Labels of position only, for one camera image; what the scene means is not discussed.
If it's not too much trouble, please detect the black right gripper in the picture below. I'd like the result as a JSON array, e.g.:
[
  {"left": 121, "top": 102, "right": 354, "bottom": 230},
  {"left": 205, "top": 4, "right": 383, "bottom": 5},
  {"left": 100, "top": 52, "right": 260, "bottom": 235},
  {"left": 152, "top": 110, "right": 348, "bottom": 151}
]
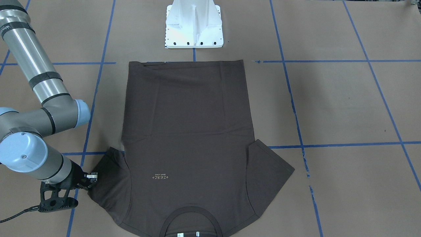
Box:
[{"left": 64, "top": 163, "right": 98, "bottom": 191}]

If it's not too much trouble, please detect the dark brown t-shirt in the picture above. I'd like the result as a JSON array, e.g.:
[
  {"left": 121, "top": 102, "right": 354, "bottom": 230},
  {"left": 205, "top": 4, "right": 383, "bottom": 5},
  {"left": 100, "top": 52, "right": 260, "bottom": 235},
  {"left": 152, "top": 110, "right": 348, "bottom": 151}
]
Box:
[{"left": 88, "top": 60, "right": 295, "bottom": 237}]

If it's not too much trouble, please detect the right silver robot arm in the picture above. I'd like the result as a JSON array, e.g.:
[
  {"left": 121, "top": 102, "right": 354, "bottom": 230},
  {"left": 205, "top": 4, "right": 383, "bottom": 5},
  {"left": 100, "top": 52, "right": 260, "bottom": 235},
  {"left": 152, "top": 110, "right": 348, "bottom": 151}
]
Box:
[{"left": 1, "top": 0, "right": 97, "bottom": 189}]

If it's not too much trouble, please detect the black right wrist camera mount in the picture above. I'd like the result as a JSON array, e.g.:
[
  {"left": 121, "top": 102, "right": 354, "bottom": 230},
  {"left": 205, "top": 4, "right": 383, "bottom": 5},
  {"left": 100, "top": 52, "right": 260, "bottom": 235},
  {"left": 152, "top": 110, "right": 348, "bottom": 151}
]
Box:
[{"left": 38, "top": 182, "right": 79, "bottom": 213}]

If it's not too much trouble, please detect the white pedestal column base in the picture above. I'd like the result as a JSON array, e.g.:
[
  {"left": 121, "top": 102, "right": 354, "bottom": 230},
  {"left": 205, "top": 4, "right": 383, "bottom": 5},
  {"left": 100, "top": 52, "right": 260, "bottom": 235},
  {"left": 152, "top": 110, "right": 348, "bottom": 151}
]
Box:
[{"left": 164, "top": 0, "right": 224, "bottom": 48}]

